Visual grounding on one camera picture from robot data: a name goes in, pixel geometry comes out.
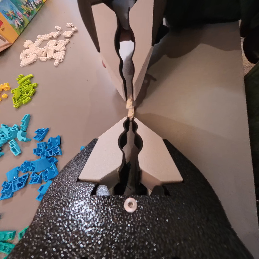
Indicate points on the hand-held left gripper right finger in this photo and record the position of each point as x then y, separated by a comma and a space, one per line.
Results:
159, 161

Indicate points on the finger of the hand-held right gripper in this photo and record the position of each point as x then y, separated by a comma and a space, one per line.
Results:
143, 40
107, 50

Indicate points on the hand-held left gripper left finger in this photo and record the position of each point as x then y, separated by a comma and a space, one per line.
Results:
101, 161

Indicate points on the cream lego piece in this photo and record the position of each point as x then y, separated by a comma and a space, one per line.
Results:
129, 103

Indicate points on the person's right forearm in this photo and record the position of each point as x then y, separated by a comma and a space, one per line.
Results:
202, 10

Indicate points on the pile of white lego pieces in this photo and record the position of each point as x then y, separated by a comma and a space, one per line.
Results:
46, 48

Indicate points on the pile of blue lego pieces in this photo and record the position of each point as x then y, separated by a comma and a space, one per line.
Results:
34, 166

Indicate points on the opened colourful lego box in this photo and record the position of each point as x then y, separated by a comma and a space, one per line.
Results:
18, 18

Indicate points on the pile of turquoise lego pieces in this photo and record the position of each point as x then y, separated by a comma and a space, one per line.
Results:
12, 135

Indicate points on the pile of lime lego pieces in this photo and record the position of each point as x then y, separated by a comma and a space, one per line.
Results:
23, 91

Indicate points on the pile of yellow lego pieces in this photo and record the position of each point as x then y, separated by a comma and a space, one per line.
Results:
4, 89

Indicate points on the pile of teal green lego pieces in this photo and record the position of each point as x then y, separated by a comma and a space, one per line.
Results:
8, 242

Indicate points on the person's dark green jacket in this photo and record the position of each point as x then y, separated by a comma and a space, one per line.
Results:
253, 141

